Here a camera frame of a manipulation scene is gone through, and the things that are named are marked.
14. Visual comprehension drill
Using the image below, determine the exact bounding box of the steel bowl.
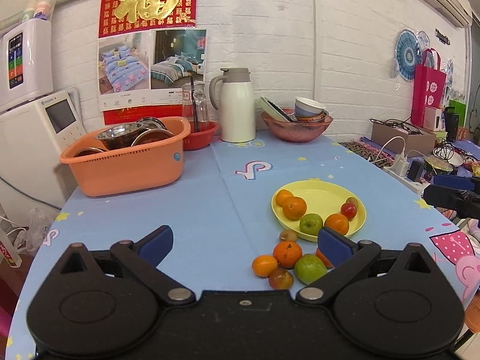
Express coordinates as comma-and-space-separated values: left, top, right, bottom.
95, 122, 146, 150

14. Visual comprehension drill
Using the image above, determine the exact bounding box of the blue patterned tablecloth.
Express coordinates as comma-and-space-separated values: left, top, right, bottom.
6, 133, 479, 359

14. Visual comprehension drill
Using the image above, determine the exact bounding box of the red plastic colander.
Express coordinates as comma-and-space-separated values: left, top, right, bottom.
183, 121, 219, 151

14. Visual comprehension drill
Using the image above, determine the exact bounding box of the white charger plug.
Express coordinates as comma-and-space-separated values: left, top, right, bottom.
391, 153, 409, 177

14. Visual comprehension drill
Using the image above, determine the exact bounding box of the orange plastic basket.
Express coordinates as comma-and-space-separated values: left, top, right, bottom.
59, 116, 191, 197

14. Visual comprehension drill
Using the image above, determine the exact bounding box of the blue round fan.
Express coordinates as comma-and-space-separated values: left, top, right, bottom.
392, 29, 422, 81

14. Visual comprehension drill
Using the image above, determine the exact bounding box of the white blue ceramic bowl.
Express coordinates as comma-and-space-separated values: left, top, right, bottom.
295, 97, 325, 118

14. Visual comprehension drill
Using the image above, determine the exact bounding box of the green apple on plate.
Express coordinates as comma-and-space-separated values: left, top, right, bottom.
298, 213, 324, 236

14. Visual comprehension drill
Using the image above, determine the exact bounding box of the copper glass bowl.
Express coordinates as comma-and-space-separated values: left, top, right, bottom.
260, 111, 334, 143

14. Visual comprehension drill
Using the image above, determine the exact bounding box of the white water purifier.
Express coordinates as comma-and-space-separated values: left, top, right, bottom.
1, 19, 53, 112

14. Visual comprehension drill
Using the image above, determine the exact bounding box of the small red apple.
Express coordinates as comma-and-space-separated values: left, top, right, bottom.
341, 202, 357, 221

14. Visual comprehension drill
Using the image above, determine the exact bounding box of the white thermos jug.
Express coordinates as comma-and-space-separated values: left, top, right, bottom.
209, 67, 256, 143

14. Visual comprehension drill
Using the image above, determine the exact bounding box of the brown kiwi fruit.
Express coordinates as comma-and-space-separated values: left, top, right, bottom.
279, 229, 298, 242

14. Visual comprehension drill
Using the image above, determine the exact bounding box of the pink gift bag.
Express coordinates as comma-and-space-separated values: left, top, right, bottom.
411, 48, 447, 128

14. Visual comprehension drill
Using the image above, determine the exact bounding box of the glass jar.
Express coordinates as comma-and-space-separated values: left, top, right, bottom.
182, 79, 210, 133

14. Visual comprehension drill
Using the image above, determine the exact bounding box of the dark orange tangerine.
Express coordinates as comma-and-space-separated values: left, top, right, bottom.
272, 241, 303, 269

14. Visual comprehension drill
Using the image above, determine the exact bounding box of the white dish in bowl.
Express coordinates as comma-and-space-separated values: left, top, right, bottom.
259, 97, 296, 123

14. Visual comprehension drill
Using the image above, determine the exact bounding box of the bedding poster calendar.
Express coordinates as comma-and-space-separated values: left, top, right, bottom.
97, 0, 207, 125

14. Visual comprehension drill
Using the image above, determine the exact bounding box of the cardboard box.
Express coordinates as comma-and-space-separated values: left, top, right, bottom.
371, 122, 436, 157

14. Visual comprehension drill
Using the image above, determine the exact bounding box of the white touchscreen appliance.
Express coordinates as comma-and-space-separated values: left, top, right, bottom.
1, 89, 86, 226

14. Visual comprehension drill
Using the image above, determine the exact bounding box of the orange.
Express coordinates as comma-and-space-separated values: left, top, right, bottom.
251, 254, 278, 278
282, 197, 307, 221
324, 213, 350, 236
275, 189, 294, 206
316, 249, 335, 269

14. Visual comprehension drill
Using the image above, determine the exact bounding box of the large green apple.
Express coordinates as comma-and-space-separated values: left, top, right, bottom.
294, 253, 328, 285

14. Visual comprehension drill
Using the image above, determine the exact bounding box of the red green apple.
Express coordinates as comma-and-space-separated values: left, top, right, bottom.
268, 268, 295, 290

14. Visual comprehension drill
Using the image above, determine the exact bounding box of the yellow plastic plate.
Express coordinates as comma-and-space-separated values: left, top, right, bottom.
271, 179, 367, 242

